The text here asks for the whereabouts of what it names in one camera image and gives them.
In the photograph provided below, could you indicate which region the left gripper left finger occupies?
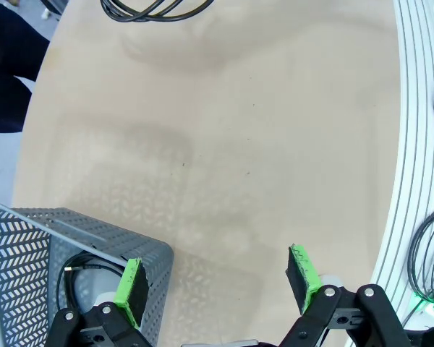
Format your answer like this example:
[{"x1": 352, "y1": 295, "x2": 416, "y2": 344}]
[{"x1": 46, "y1": 257, "x2": 153, "y2": 347}]

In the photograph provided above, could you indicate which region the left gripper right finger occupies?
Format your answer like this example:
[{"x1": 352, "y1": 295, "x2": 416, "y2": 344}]
[{"x1": 278, "y1": 244, "x2": 412, "y2": 347}]

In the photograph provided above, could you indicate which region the thin black USB cable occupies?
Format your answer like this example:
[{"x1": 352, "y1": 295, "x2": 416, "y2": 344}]
[{"x1": 56, "y1": 252, "x2": 129, "y2": 315}]

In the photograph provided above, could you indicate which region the grey plastic mesh basket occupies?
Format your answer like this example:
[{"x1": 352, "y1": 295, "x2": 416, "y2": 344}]
[{"x1": 0, "y1": 204, "x2": 175, "y2": 347}]

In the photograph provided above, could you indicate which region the power strip with green light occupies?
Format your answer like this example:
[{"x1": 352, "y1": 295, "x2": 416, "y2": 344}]
[{"x1": 412, "y1": 292, "x2": 434, "y2": 319}]

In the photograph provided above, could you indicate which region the person in green shirt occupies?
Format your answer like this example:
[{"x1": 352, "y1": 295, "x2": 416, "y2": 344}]
[{"x1": 0, "y1": 0, "x2": 51, "y2": 134}]

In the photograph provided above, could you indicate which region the thin black cable bundle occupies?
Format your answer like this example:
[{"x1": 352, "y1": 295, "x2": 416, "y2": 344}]
[{"x1": 408, "y1": 207, "x2": 434, "y2": 303}]

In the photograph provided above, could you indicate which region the aluminium table frame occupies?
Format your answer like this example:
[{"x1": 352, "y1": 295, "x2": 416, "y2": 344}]
[{"x1": 368, "y1": 0, "x2": 434, "y2": 347}]

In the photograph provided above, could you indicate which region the black power cable with plug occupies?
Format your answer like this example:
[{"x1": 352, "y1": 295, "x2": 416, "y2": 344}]
[{"x1": 100, "y1": 0, "x2": 215, "y2": 23}]

